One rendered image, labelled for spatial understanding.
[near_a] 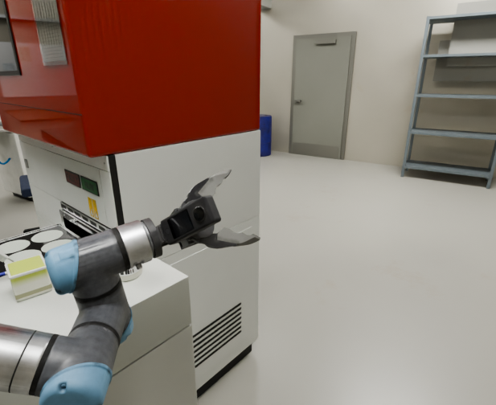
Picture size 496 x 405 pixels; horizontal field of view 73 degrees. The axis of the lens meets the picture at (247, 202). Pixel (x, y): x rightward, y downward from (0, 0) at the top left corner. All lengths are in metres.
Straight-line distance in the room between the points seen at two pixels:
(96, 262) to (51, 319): 0.29
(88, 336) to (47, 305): 0.34
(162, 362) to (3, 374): 0.49
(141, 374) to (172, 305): 0.17
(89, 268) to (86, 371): 0.15
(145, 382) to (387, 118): 5.85
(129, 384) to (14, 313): 0.30
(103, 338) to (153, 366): 0.40
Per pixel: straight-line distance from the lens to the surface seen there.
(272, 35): 7.10
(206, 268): 1.43
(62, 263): 0.57
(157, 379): 0.98
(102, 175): 1.11
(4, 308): 0.92
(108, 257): 0.57
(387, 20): 6.40
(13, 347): 0.53
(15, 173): 4.89
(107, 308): 0.60
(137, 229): 0.58
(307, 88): 6.67
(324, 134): 6.60
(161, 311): 0.86
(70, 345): 0.54
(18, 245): 1.38
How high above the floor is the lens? 1.43
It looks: 20 degrees down
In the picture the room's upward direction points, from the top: straight up
